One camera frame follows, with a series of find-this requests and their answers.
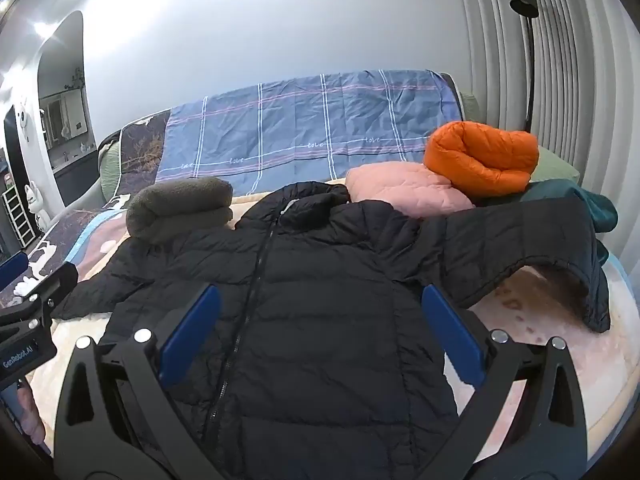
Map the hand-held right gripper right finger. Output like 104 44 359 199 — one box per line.
421 284 588 480

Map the black floor lamp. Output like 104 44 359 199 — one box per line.
509 0 540 133

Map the dark deer-print blanket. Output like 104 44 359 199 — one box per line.
0 110 171 311

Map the blue plaid sheet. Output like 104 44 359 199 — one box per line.
155 69 458 196

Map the folded grey-brown fleece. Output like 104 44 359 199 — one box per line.
125 176 235 243

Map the black puffer jacket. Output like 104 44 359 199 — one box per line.
50 182 612 480

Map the folded pink jacket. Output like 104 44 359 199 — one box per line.
345 162 476 218

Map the grey curtain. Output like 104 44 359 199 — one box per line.
452 0 640 261

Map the rolled orange puffer jacket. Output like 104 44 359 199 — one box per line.
423 121 540 200

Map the white shelf rack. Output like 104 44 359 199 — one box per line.
2 187 36 243

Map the arched wall niche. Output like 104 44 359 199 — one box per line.
37 10 98 206

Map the teal garment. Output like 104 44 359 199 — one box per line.
520 178 619 266

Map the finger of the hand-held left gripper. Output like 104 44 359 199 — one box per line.
0 251 29 292
27 262 79 311

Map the white cat figurine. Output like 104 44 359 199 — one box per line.
22 180 51 231

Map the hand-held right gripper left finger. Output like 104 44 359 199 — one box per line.
52 284 223 480

